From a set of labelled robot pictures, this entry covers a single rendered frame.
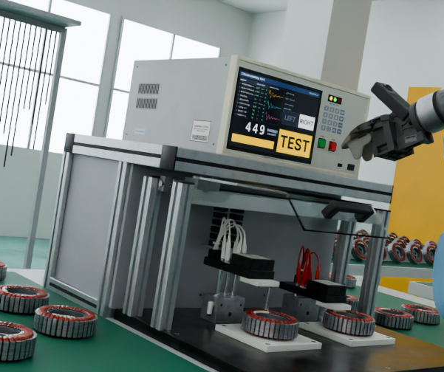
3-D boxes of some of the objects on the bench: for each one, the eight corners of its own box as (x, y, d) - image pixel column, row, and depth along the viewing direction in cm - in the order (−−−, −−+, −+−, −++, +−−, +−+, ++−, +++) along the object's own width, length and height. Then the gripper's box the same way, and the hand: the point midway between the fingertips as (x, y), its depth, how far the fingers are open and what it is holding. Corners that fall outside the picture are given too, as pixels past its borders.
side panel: (114, 317, 145) (138, 164, 144) (102, 317, 143) (126, 162, 143) (53, 286, 166) (74, 153, 166) (42, 286, 164) (63, 151, 164)
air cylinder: (317, 320, 165) (320, 297, 164) (295, 321, 160) (299, 297, 160) (301, 315, 168) (305, 292, 168) (279, 315, 164) (284, 292, 164)
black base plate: (483, 371, 149) (485, 361, 149) (271, 398, 108) (273, 384, 108) (320, 314, 185) (321, 306, 185) (113, 319, 144) (114, 308, 144)
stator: (421, 331, 184) (423, 317, 184) (390, 330, 178) (393, 316, 178) (390, 319, 193) (392, 306, 193) (360, 319, 188) (363, 305, 187)
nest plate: (320, 349, 137) (322, 342, 137) (266, 352, 127) (267, 345, 127) (268, 328, 148) (269, 322, 148) (214, 330, 138) (215, 323, 138)
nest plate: (394, 344, 152) (395, 338, 152) (351, 347, 143) (352, 341, 142) (342, 325, 164) (343, 320, 164) (298, 327, 154) (298, 321, 154)
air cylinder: (241, 322, 149) (245, 297, 149) (214, 323, 144) (219, 297, 144) (226, 317, 153) (230, 291, 153) (199, 317, 148) (204, 291, 148)
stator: (44, 304, 146) (47, 286, 146) (49, 317, 135) (52, 298, 135) (-12, 299, 142) (-9, 281, 142) (-10, 313, 132) (-8, 293, 131)
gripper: (417, 136, 135) (334, 172, 150) (442, 143, 141) (360, 177, 156) (408, 96, 138) (327, 135, 153) (434, 105, 144) (353, 141, 159)
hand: (346, 142), depth 154 cm, fingers closed
